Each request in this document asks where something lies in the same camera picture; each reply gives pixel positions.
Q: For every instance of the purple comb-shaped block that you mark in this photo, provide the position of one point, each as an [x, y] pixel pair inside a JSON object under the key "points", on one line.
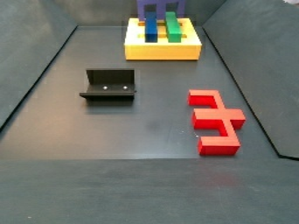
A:
{"points": [[161, 5]]}

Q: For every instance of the yellow slotted board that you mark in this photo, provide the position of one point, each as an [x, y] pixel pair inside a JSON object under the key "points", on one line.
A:
{"points": [[138, 50]]}

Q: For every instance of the red comb-shaped block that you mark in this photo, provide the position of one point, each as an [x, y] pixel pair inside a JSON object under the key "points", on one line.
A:
{"points": [[214, 117]]}

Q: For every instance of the green bar block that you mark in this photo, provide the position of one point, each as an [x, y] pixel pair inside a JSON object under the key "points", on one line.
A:
{"points": [[173, 27]]}

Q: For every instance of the blue bar block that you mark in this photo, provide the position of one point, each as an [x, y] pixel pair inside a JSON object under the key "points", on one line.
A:
{"points": [[150, 27]]}

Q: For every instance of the black angled bracket stand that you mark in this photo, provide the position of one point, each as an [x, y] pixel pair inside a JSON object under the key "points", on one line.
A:
{"points": [[110, 83]]}

